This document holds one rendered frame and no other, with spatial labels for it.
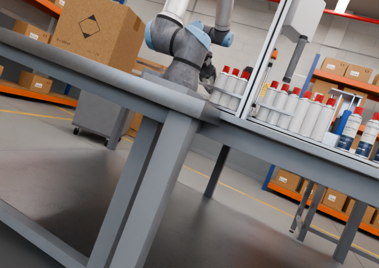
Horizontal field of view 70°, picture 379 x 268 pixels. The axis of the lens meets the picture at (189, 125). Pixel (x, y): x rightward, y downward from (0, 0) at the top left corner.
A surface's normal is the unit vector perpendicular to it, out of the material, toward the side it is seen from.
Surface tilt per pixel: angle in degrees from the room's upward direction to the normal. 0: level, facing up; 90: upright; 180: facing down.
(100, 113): 93
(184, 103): 90
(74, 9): 90
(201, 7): 90
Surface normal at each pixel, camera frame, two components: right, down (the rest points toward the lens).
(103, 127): -0.04, 0.10
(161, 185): -0.32, -0.07
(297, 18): 0.54, 0.25
